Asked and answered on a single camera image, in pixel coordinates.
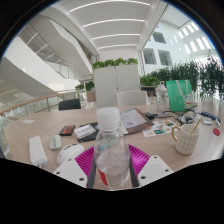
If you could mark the white packs on black case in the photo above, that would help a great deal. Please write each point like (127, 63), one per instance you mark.
(85, 131)

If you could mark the ceiling light strips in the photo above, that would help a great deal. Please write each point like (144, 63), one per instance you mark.
(115, 22)

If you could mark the flat round red coaster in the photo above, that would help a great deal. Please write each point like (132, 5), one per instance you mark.
(216, 132)

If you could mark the white power strip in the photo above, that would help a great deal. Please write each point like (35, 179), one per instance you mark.
(37, 151)

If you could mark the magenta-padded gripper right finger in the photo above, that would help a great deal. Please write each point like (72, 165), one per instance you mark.
(153, 170)

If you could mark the clear plastic water bottle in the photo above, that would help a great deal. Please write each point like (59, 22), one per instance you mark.
(111, 156)

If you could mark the low green planter bush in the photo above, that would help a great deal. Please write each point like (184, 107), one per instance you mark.
(149, 80)

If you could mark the small grey computer mouse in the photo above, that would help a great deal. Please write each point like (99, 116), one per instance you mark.
(55, 142)

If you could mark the black chair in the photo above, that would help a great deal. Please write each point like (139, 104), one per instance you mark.
(69, 104)

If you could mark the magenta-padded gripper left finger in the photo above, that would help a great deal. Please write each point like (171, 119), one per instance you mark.
(68, 171)

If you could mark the black and red box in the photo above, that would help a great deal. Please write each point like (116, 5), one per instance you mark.
(67, 130)

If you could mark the green plants atop cabinet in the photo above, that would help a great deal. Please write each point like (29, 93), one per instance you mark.
(115, 62)

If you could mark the gold stirring stick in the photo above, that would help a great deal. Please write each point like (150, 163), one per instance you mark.
(196, 125)

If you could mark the white grid-pattern mug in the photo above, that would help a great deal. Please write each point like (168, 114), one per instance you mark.
(187, 143)

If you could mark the small white paper sheet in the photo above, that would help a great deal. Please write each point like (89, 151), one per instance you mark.
(28, 121)

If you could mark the green tote bag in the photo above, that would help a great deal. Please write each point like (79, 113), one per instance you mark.
(176, 96)

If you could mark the row of tall green plants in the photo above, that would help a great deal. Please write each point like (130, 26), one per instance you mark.
(200, 75)

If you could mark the black power adapter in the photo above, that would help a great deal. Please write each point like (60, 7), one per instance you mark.
(149, 115)

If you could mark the clear lidded drink tumbler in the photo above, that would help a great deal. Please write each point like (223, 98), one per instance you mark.
(162, 98)

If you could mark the white cabinet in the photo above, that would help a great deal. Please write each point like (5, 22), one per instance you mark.
(115, 85)

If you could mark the white computer mouse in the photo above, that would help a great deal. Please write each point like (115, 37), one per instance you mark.
(68, 153)

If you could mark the small potted green plants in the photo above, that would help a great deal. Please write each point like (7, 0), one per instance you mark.
(89, 86)

